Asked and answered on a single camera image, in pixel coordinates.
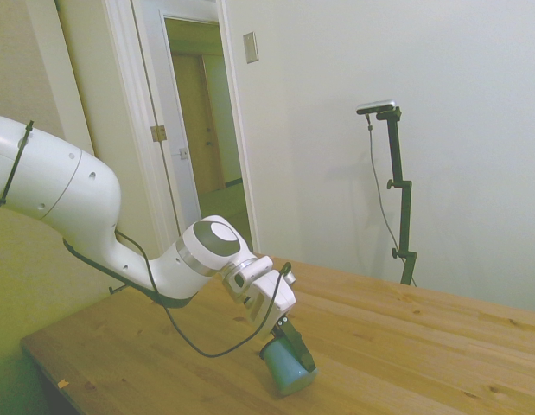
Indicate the white door frame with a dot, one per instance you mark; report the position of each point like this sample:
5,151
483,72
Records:
129,108

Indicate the grey camera on stand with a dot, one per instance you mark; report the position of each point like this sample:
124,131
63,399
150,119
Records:
376,106

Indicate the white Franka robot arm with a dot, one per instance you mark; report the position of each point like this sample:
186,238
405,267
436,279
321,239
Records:
77,186

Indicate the black jointed camera stand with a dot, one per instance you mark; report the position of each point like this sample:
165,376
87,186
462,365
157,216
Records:
401,194

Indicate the brass door hinge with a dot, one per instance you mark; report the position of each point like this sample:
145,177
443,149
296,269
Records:
159,133

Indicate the white open door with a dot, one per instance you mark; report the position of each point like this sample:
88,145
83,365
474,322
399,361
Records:
180,129

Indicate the wooden hallway door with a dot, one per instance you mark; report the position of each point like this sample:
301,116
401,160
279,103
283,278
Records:
195,125

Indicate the beige wall switch plate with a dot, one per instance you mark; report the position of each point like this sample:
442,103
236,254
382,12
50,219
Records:
250,47

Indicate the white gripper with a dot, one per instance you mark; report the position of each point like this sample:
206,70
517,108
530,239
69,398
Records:
271,298

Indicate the blue enamel mug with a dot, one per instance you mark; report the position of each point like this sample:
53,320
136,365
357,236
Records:
286,367

